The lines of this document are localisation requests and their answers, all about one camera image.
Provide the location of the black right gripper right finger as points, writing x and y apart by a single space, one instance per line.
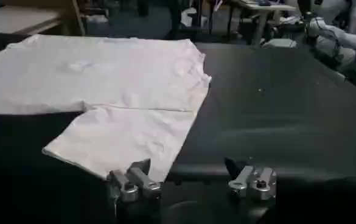
252 182

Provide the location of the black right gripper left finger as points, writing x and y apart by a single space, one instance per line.
137 182

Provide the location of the white t-shirt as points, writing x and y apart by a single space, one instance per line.
100 94

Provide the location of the light wooden table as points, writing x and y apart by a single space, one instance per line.
261 12

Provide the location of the pale wooden desk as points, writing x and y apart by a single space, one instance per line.
21 18

